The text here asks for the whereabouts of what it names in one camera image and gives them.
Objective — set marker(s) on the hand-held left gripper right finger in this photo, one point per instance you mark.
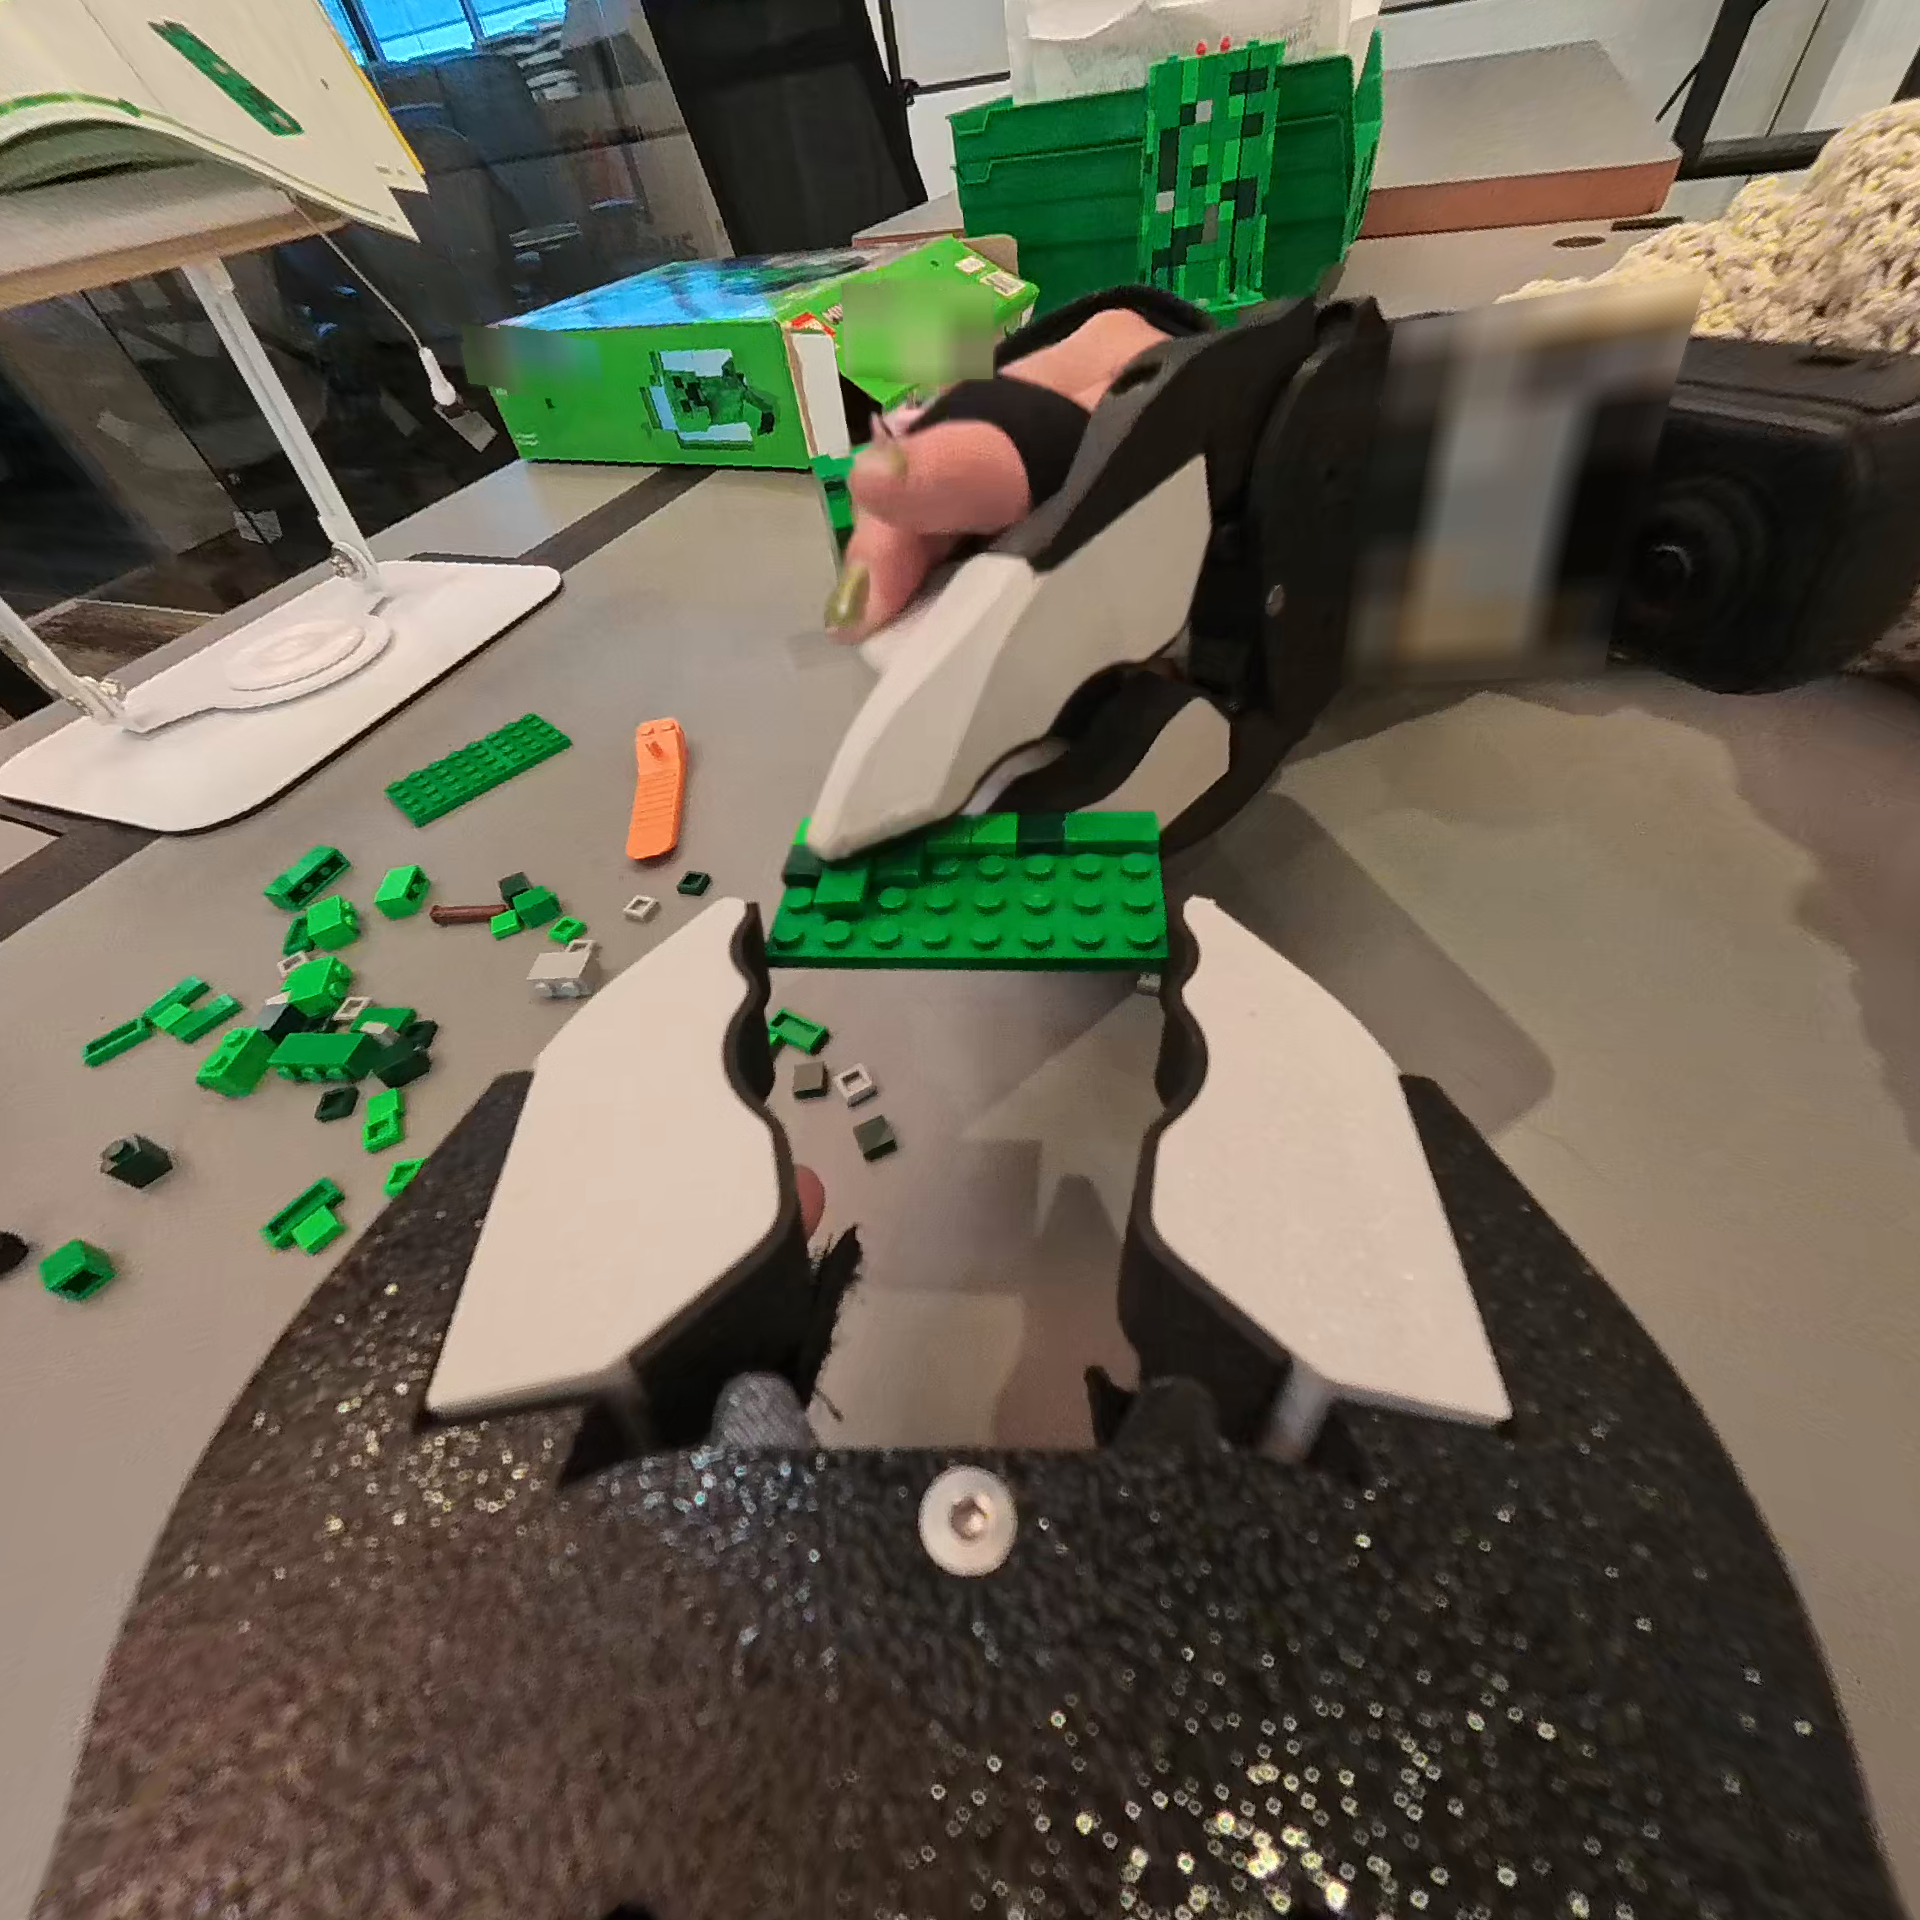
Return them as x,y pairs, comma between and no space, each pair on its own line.
1320,1200

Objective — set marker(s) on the person's left hand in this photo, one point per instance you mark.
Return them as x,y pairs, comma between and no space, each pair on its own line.
812,1200

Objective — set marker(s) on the open instruction booklet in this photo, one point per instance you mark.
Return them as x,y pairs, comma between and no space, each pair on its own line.
225,90

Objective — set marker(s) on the light grey lego brick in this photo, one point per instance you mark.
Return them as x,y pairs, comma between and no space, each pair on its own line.
563,970

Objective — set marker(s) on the pile of small lego pieces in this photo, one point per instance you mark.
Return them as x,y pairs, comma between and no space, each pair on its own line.
322,1049

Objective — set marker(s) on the narrow green lego plate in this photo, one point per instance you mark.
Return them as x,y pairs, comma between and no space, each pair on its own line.
480,768

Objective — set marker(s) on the green lego baseplate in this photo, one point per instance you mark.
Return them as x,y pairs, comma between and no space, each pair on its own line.
974,914

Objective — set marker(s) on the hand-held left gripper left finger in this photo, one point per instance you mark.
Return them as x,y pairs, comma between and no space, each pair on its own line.
630,1200

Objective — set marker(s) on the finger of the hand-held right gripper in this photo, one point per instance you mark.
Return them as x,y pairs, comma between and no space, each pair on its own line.
1194,756
1020,662

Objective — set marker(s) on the black office chair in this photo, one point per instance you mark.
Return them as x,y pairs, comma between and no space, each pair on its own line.
780,119

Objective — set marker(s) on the orange brick separator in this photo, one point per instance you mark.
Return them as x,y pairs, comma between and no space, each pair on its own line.
656,795

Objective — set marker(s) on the white book stand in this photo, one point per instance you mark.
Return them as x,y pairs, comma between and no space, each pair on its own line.
375,630

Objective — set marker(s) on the large green lego build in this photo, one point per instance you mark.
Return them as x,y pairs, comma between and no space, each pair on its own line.
1201,166

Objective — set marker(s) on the green lego box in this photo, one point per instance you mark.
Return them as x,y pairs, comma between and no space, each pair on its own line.
599,427

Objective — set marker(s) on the person's right forearm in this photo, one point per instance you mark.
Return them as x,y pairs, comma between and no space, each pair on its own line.
1830,211

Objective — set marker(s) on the large blue-lit window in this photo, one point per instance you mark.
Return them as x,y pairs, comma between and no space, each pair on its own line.
422,30

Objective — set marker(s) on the person's right hand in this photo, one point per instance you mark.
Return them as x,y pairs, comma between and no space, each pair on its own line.
944,481

